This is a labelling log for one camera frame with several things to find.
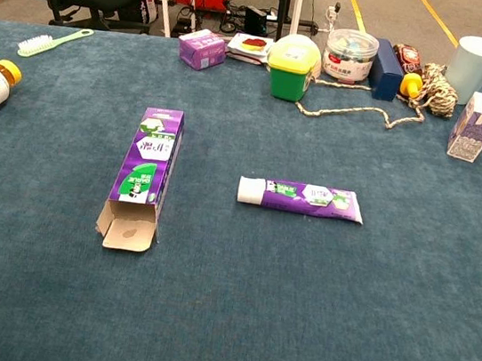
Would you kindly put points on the purple toothpaste tube white cap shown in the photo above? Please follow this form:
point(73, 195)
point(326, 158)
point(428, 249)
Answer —
point(301, 198)

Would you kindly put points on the purple toothpaste carton box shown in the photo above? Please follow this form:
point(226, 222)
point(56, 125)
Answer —
point(150, 154)

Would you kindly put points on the green yellow lidded container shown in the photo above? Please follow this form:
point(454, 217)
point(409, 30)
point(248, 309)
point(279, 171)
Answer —
point(288, 81)

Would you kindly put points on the small purple tissue pack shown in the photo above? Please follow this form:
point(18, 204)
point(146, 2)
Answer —
point(201, 49)

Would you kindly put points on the black box on floor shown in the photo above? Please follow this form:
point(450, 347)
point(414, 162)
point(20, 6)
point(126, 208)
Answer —
point(255, 18)

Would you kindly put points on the dark blue long box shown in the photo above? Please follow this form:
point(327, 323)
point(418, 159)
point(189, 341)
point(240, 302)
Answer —
point(386, 75)

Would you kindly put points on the sauce bottle yellow nozzle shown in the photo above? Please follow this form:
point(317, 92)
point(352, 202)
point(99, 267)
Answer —
point(408, 58)

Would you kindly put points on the snack packet with red cake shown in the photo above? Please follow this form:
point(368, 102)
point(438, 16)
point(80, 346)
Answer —
point(251, 45)

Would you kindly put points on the blue felt table cover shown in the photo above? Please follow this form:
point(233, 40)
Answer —
point(221, 321)

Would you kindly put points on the clear jar of clips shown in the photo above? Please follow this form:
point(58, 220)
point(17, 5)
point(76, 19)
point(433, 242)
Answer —
point(347, 61)

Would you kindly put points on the white power strip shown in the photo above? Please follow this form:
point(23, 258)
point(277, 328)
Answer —
point(331, 16)

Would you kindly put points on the purple white milk carton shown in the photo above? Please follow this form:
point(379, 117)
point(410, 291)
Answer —
point(473, 128)

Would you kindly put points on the light green scrub brush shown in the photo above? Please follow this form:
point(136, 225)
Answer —
point(35, 46)

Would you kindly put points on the pale blue pitcher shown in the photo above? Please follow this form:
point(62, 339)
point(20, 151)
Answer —
point(473, 60)

